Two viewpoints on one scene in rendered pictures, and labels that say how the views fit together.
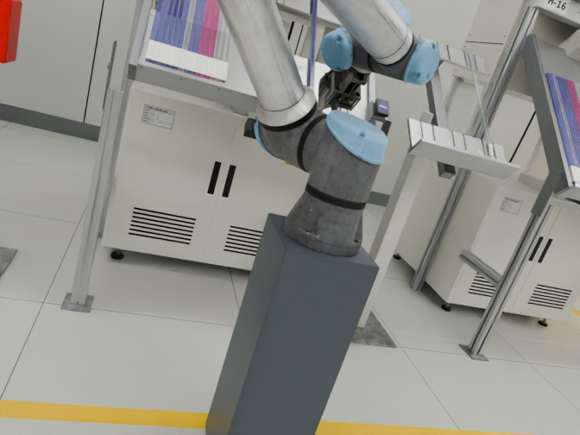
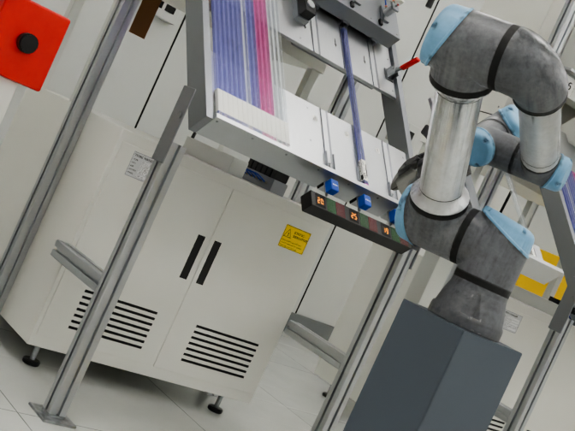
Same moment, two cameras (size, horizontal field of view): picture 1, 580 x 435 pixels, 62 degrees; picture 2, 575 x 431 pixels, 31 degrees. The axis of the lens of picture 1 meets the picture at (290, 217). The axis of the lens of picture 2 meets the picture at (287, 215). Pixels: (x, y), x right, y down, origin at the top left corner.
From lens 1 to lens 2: 1.33 m
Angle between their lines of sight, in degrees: 24
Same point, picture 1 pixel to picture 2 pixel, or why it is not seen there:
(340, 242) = (496, 327)
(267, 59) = (459, 160)
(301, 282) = (466, 363)
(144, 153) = (117, 215)
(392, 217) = not seen: hidden behind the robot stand
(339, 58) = (482, 156)
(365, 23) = (548, 145)
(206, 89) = (271, 152)
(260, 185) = (243, 272)
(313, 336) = (463, 419)
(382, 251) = not seen: hidden behind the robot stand
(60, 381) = not seen: outside the picture
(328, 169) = (491, 260)
